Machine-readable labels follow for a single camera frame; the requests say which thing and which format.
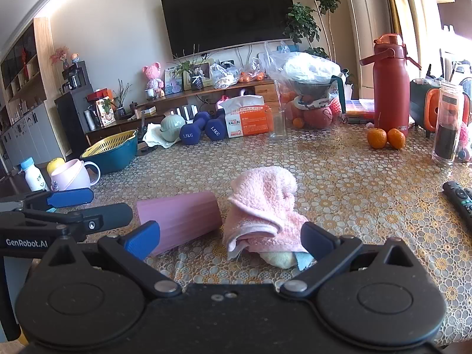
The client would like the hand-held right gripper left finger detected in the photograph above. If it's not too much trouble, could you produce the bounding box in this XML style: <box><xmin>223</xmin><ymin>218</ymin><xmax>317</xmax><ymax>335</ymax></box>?
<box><xmin>37</xmin><ymin>220</ymin><xmax>183</xmax><ymax>299</ymax></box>

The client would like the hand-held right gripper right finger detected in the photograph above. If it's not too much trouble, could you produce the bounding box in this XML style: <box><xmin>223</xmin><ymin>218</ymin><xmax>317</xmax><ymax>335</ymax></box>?
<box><xmin>280</xmin><ymin>222</ymin><xmax>419</xmax><ymax>299</ymax></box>

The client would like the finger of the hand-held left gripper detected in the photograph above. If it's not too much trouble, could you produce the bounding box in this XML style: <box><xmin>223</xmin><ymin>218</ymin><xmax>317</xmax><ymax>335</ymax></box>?
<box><xmin>22</xmin><ymin>187</ymin><xmax>94</xmax><ymax>212</ymax></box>
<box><xmin>15</xmin><ymin>203</ymin><xmax>133</xmax><ymax>242</ymax></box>

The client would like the light blue cloth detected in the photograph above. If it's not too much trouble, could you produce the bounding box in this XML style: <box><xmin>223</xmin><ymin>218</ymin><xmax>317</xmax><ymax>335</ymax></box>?
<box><xmin>293</xmin><ymin>253</ymin><xmax>318</xmax><ymax>271</ymax></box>

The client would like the pink ribbed cup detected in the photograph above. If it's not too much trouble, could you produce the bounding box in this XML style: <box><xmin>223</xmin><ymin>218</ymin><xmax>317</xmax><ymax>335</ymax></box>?
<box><xmin>136</xmin><ymin>191</ymin><xmax>224</xmax><ymax>257</ymax></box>

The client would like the pink fluffy towel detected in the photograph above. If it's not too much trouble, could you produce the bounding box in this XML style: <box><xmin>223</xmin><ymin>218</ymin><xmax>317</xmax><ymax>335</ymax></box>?
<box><xmin>223</xmin><ymin>166</ymin><xmax>314</xmax><ymax>260</ymax></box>

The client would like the pink mug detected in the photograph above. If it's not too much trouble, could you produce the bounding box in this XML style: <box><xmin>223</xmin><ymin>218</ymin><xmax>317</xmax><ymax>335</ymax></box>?
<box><xmin>50</xmin><ymin>158</ymin><xmax>101</xmax><ymax>191</ymax></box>

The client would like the pale yellow cloth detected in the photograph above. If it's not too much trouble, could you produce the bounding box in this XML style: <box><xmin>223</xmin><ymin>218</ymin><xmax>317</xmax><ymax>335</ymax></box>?
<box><xmin>258</xmin><ymin>251</ymin><xmax>297</xmax><ymax>269</ymax></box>

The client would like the white bottle blue cap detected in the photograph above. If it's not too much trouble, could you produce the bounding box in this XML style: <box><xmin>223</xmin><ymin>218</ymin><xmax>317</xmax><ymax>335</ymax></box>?
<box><xmin>20</xmin><ymin>157</ymin><xmax>48</xmax><ymax>191</ymax></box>

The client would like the teal basin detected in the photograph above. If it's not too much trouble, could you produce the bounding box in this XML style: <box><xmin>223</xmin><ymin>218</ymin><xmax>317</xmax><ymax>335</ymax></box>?
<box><xmin>80</xmin><ymin>131</ymin><xmax>139</xmax><ymax>175</ymax></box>

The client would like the yellow colander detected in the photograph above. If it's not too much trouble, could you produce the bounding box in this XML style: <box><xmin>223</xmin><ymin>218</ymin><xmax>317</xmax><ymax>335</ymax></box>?
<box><xmin>80</xmin><ymin>130</ymin><xmax>138</xmax><ymax>158</ymax></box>

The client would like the black cabinet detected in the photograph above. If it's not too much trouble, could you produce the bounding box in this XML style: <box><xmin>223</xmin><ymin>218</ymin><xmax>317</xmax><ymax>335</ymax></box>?
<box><xmin>55</xmin><ymin>83</ymin><xmax>94</xmax><ymax>159</ymax></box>

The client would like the white cloth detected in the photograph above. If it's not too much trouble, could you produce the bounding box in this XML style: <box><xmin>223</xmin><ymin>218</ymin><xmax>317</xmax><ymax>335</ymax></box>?
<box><xmin>142</xmin><ymin>122</ymin><xmax>174</xmax><ymax>149</ymax></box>

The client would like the colourful printed box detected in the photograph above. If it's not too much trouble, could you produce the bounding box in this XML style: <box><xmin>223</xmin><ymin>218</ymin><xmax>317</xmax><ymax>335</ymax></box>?
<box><xmin>96</xmin><ymin>98</ymin><xmax>115</xmax><ymax>126</ymax></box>

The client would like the vase with dry twigs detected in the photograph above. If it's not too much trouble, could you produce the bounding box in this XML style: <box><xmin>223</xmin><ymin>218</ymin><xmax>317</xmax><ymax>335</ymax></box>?
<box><xmin>116</xmin><ymin>79</ymin><xmax>132</xmax><ymax>119</ymax></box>

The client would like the pale green bowl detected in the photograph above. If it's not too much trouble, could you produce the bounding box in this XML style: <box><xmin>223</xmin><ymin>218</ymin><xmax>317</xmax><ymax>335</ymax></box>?
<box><xmin>160</xmin><ymin>115</ymin><xmax>186</xmax><ymax>142</ymax></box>

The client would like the blue dumbbell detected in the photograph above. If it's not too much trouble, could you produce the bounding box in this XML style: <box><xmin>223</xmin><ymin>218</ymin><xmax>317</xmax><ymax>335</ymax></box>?
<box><xmin>179</xmin><ymin>112</ymin><xmax>211</xmax><ymax>145</ymax></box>
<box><xmin>205</xmin><ymin>112</ymin><xmax>229</xmax><ymax>141</ymax></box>

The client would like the orange with stem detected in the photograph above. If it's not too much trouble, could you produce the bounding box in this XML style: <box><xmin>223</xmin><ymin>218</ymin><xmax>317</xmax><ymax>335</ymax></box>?
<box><xmin>367</xmin><ymin>127</ymin><xmax>388</xmax><ymax>150</ymax></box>

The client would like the black coffee machine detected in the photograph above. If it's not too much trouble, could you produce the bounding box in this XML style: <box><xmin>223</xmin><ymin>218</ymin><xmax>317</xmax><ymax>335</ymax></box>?
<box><xmin>61</xmin><ymin>61</ymin><xmax>87</xmax><ymax>93</ymax></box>

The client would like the clear drinking glass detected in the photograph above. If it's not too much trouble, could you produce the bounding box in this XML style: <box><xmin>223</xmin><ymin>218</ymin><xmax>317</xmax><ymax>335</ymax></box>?
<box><xmin>268</xmin><ymin>109</ymin><xmax>288</xmax><ymax>140</ymax></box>

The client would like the red ball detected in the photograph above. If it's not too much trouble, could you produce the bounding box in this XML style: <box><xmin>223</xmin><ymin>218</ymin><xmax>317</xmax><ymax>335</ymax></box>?
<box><xmin>303</xmin><ymin>105</ymin><xmax>333</xmax><ymax>130</ymax></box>

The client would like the white router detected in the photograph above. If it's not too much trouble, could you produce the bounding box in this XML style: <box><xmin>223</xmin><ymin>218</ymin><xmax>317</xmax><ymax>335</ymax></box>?
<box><xmin>170</xmin><ymin>105</ymin><xmax>200</xmax><ymax>122</ymax></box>

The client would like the wooden television cabinet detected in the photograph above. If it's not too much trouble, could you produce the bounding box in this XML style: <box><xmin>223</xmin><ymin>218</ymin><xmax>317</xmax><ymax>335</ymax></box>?
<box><xmin>86</xmin><ymin>79</ymin><xmax>281</xmax><ymax>144</ymax></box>

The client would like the orange tissue box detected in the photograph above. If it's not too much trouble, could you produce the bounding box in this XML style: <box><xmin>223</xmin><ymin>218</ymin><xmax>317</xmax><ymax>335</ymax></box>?
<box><xmin>223</xmin><ymin>96</ymin><xmax>275</xmax><ymax>139</ymax></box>

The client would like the clear plastic organiser box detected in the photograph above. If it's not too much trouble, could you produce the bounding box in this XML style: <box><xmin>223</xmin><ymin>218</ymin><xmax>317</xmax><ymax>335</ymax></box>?
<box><xmin>345</xmin><ymin>99</ymin><xmax>375</xmax><ymax>124</ymax></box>

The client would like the pink flower vase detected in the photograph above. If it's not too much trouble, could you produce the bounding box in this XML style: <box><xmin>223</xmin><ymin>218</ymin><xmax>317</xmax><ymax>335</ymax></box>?
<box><xmin>50</xmin><ymin>46</ymin><xmax>71</xmax><ymax>71</ymax></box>

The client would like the pink bear toy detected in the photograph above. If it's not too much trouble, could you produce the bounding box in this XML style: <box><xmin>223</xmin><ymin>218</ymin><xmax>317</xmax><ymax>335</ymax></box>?
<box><xmin>143</xmin><ymin>63</ymin><xmax>165</xmax><ymax>98</ymax></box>

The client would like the black remote control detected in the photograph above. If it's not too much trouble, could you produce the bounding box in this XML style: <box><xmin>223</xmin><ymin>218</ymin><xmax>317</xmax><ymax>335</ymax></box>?
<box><xmin>442</xmin><ymin>181</ymin><xmax>472</xmax><ymax>225</ymax></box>

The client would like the picture card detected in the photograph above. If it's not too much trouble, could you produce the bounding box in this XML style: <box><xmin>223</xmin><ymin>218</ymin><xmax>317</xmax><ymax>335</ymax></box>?
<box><xmin>165</xmin><ymin>66</ymin><xmax>184</xmax><ymax>94</ymax></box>

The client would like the grey bowl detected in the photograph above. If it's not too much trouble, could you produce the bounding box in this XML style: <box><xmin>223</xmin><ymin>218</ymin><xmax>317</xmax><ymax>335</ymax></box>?
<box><xmin>293</xmin><ymin>77</ymin><xmax>336</xmax><ymax>102</ymax></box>

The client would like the small potted plant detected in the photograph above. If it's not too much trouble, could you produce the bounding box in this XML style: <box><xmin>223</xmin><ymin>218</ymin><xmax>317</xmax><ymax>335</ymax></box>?
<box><xmin>173</xmin><ymin>46</ymin><xmax>211</xmax><ymax>91</ymax></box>

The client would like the clear glass tea bottle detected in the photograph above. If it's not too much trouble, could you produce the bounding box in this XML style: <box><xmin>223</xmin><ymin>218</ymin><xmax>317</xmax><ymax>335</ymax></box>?
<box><xmin>433</xmin><ymin>80</ymin><xmax>463</xmax><ymax>166</ymax></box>

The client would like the red thermos bottle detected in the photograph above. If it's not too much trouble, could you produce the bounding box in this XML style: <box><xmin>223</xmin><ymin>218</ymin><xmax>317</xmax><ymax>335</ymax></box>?
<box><xmin>359</xmin><ymin>34</ymin><xmax>422</xmax><ymax>138</ymax></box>

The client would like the bag of oranges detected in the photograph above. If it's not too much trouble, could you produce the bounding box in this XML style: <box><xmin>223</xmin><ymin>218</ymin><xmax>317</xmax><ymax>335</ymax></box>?
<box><xmin>238</xmin><ymin>57</ymin><xmax>266</xmax><ymax>83</ymax></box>

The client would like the clear plastic bag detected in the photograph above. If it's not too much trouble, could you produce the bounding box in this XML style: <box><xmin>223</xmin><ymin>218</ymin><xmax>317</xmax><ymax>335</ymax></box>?
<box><xmin>263</xmin><ymin>40</ymin><xmax>342</xmax><ymax>130</ymax></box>

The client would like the white plastic bag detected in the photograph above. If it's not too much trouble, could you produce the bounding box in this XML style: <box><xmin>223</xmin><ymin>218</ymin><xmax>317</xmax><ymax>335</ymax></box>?
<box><xmin>210</xmin><ymin>63</ymin><xmax>238</xmax><ymax>90</ymax></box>

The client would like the pink fluffy toy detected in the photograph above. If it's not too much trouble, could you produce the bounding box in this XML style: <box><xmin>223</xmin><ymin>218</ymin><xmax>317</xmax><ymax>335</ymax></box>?
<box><xmin>457</xmin><ymin>122</ymin><xmax>472</xmax><ymax>163</ymax></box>

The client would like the tall green houseplant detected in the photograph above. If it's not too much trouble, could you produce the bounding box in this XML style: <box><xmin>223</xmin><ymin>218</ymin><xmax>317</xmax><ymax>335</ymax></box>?
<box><xmin>282</xmin><ymin>0</ymin><xmax>343</xmax><ymax>60</ymax></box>

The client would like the yellow curtain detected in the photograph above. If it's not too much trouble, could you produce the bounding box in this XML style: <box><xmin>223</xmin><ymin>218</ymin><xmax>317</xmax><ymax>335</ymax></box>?
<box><xmin>381</xmin><ymin>0</ymin><xmax>419</xmax><ymax>69</ymax></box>

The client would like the wooden wall shelf unit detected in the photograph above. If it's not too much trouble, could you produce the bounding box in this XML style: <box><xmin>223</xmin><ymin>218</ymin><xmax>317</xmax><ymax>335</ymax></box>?
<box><xmin>0</xmin><ymin>17</ymin><xmax>71</xmax><ymax>170</ymax></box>

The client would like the green box orange handle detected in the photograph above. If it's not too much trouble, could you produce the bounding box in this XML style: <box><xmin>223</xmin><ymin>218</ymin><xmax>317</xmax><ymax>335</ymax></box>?
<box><xmin>410</xmin><ymin>77</ymin><xmax>471</xmax><ymax>133</ymax></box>

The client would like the photo frame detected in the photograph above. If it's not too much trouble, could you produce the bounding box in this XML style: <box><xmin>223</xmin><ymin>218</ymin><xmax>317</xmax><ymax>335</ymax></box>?
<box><xmin>183</xmin><ymin>59</ymin><xmax>214</xmax><ymax>91</ymax></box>

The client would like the black wall television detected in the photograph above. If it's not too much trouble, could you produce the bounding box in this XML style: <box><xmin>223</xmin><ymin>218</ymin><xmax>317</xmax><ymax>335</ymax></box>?
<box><xmin>161</xmin><ymin>0</ymin><xmax>294</xmax><ymax>61</ymax></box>

